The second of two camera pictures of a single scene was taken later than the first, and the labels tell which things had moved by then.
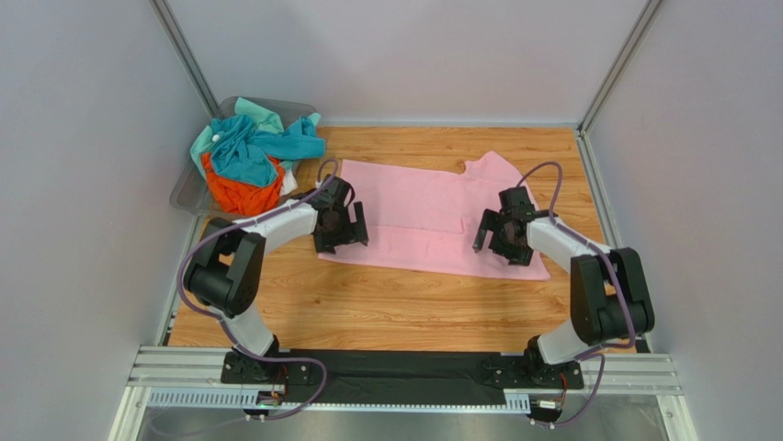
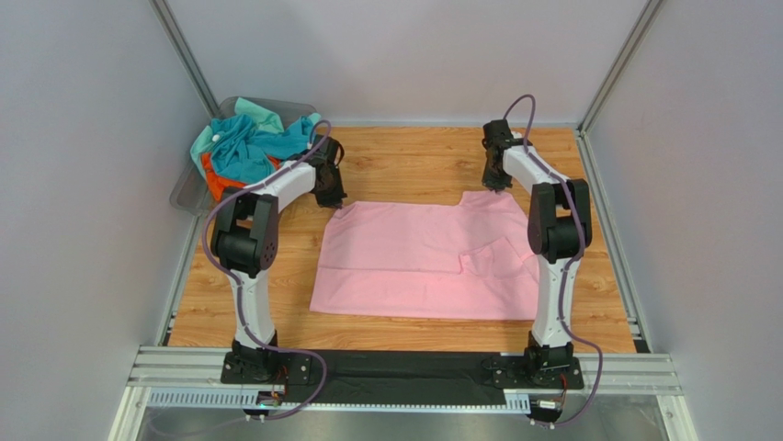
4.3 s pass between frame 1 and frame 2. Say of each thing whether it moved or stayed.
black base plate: stayed
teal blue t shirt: stayed
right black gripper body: moved
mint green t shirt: stayed
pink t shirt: moved
